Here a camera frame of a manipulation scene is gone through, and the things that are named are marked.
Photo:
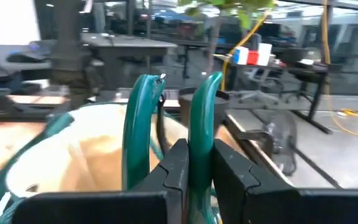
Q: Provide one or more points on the dark grey side desk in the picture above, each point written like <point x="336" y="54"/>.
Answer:
<point x="26" y="65"/>

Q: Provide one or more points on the grey office chair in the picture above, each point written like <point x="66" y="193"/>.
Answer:
<point x="259" y="90"/>

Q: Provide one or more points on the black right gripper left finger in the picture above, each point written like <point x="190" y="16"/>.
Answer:
<point x="104" y="208"/>

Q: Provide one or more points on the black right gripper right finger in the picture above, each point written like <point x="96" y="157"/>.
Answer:
<point x="275" y="205"/>

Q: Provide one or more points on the black office desk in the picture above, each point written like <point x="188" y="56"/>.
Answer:
<point x="317" y="93"/>

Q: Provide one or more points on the red box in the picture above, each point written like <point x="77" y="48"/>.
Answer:
<point x="253" y="57"/>

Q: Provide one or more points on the black table clamp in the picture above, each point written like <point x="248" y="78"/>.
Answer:
<point x="259" y="137"/>

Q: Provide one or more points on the blue white box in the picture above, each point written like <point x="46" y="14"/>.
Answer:
<point x="240" y="56"/>

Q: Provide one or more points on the tall white box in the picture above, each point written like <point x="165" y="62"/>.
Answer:
<point x="264" y="54"/>

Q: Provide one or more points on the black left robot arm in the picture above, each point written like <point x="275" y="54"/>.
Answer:
<point x="70" y="62"/>

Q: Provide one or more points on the beige green gardening bag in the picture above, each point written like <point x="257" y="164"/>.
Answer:
<point x="82" y="155"/>

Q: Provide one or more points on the grey office desk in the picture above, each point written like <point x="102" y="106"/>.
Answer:
<point x="126" y="43"/>

